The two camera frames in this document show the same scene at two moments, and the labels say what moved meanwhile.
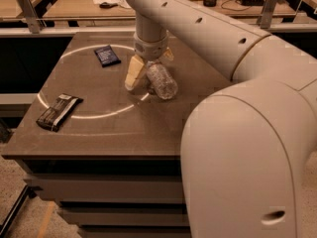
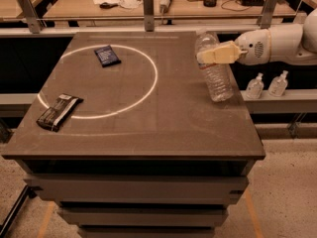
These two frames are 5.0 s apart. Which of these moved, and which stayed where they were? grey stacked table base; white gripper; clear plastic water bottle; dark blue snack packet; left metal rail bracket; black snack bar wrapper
Moved: clear plastic water bottle; white gripper
Stayed: grey stacked table base; dark blue snack packet; left metal rail bracket; black snack bar wrapper
